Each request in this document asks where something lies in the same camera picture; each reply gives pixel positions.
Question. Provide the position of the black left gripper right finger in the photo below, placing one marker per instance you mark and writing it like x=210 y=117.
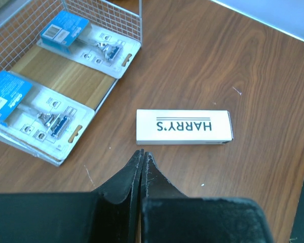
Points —
x=168 y=215

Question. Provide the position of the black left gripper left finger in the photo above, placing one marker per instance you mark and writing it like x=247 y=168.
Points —
x=107 y=214

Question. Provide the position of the white Harry's box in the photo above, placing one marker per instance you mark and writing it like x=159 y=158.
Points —
x=183 y=127

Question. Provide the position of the blue razor blister pack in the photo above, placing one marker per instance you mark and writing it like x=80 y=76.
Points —
x=38 y=120
x=77 y=39

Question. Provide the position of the white wire wooden shelf rack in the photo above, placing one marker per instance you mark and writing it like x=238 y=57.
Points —
x=21 y=50

